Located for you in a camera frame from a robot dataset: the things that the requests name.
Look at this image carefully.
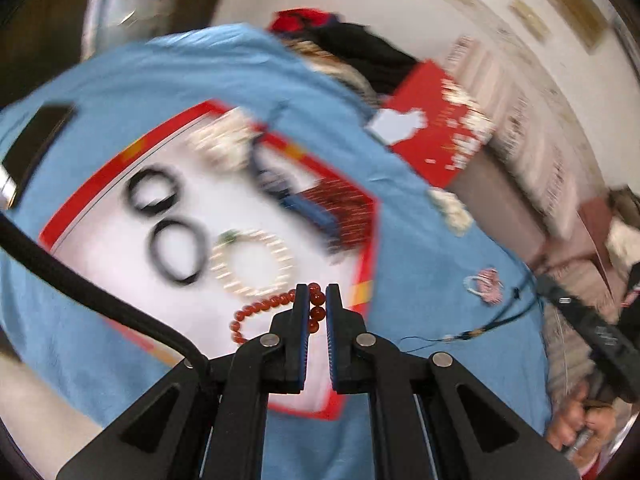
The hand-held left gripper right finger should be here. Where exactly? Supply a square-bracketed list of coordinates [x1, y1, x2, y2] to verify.
[325, 284, 581, 480]

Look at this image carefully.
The black cord necklace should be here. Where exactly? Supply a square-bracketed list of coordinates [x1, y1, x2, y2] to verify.
[400, 280, 543, 356]

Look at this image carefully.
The blue blanket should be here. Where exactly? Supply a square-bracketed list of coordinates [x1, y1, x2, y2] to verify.
[0, 22, 553, 480]

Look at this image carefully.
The person's right hand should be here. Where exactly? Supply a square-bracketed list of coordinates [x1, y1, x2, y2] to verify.
[545, 380, 621, 461]

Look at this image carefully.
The white tray with red border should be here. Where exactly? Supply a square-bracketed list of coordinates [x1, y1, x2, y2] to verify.
[39, 100, 378, 421]

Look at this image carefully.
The red box with white flowers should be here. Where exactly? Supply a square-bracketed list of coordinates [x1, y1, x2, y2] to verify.
[365, 59, 498, 188]

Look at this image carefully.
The silver metal basin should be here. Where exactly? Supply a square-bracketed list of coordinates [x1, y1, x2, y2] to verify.
[80, 0, 226, 61]

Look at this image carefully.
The black rectangular object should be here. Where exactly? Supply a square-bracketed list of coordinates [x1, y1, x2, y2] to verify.
[0, 102, 78, 208]

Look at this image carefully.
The cream scrunchie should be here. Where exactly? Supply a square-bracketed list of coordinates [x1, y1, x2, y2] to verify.
[429, 187, 475, 236]

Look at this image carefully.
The pile of clothes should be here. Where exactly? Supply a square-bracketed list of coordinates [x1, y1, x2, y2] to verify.
[267, 7, 418, 98]

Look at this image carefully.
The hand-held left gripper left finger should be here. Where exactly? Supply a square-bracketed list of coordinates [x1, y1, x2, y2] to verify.
[55, 284, 311, 480]

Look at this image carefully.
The striped floral pillow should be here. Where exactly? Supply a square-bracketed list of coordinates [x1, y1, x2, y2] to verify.
[445, 35, 606, 241]

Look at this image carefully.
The small framed picture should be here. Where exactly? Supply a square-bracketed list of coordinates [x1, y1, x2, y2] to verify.
[509, 0, 548, 41]

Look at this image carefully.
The red bead bracelet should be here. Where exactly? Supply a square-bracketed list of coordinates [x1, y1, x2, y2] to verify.
[229, 282, 328, 346]

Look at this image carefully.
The pearl bracelet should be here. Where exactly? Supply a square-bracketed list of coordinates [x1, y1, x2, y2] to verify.
[209, 229, 296, 298]

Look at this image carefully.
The striped bow hair clip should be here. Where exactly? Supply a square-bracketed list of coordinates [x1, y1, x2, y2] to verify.
[247, 130, 341, 243]

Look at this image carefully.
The large framed picture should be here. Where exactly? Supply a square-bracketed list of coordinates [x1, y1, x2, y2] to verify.
[540, 0, 608, 53]

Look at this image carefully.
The black cable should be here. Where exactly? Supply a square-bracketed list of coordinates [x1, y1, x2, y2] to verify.
[0, 210, 213, 391]

